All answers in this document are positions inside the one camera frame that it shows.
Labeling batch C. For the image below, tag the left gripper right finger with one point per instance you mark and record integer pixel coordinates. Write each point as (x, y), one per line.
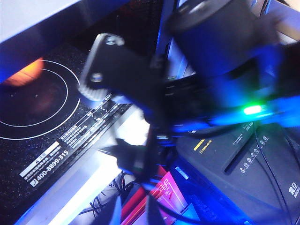
(153, 213)

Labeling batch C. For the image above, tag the grey Midea microwave body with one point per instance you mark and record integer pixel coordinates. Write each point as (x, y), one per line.
(35, 117)

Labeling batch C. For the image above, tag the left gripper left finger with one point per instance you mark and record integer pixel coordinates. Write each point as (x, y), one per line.
(114, 214)

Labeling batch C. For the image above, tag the white table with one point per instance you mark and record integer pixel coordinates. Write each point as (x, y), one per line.
(77, 187)

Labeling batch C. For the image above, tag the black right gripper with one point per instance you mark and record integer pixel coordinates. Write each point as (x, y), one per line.
(182, 98)

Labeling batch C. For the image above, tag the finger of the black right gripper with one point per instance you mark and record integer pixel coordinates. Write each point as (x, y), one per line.
(131, 159)

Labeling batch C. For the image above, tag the black paper shredder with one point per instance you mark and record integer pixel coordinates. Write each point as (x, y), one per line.
(246, 168)

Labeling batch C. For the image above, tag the pink box with gold pattern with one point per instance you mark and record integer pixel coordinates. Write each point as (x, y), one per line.
(168, 194)

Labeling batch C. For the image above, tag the orange fruit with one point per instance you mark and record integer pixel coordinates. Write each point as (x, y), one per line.
(25, 75)

